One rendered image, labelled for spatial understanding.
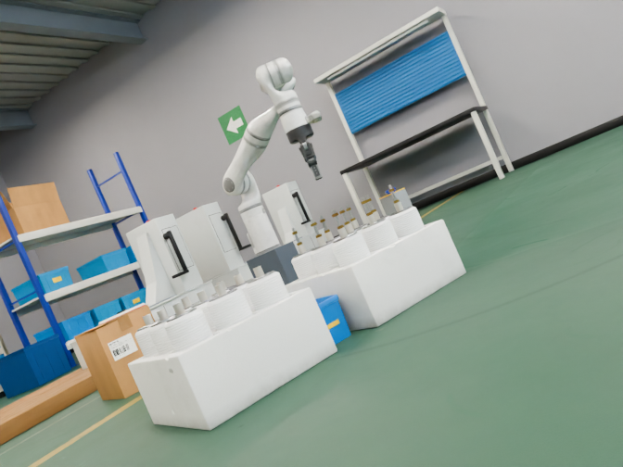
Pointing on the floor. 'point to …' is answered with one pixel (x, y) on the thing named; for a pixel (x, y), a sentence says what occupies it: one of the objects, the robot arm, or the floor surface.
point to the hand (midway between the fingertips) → (317, 174)
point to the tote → (32, 366)
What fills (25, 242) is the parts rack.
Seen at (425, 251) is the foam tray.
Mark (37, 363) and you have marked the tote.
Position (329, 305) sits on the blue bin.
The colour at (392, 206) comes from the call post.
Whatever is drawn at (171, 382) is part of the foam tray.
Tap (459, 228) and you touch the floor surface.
